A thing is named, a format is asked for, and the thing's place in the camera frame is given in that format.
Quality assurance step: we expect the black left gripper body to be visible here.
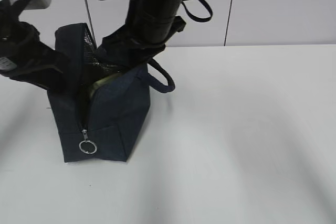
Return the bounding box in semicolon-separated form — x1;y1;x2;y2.
1;0;69;92

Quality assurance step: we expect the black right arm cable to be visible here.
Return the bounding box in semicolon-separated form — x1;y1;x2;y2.
181;0;232;23

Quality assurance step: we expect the green lidded glass container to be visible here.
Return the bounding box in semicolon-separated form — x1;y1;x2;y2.
88;72;122;98

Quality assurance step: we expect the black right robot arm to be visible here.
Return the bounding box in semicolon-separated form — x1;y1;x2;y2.
97;0;213;69

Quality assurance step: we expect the dark blue lunch bag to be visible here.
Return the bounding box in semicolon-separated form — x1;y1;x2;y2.
47;23;175;163

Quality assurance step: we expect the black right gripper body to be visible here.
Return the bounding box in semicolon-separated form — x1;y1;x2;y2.
97;0;186;72

